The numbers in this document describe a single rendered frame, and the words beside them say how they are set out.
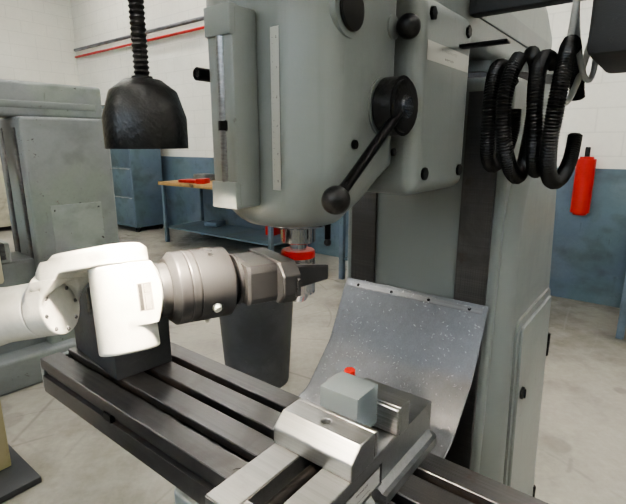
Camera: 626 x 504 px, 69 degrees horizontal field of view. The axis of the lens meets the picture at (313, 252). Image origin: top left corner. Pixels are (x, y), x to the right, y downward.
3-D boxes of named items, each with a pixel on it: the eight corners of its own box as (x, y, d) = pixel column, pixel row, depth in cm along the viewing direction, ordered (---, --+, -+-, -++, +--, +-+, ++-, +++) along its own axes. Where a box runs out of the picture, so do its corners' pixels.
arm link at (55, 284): (126, 240, 48) (14, 260, 50) (138, 324, 48) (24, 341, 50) (156, 242, 55) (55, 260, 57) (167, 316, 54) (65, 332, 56)
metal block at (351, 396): (356, 441, 60) (357, 400, 58) (319, 424, 63) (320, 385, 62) (376, 422, 64) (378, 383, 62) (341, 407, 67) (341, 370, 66)
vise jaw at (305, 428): (351, 483, 53) (352, 454, 52) (273, 442, 61) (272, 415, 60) (377, 457, 58) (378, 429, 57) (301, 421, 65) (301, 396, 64)
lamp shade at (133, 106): (87, 148, 39) (79, 70, 37) (129, 148, 46) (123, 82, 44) (169, 149, 38) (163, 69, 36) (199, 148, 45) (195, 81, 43)
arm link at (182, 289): (198, 244, 53) (89, 255, 47) (212, 337, 52) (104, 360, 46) (173, 255, 62) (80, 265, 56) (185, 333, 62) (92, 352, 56)
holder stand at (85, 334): (116, 382, 90) (106, 284, 85) (75, 348, 105) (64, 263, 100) (172, 361, 98) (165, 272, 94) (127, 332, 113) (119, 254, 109)
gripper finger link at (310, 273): (325, 281, 64) (286, 288, 61) (325, 259, 63) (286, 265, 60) (331, 284, 63) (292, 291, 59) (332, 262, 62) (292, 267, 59)
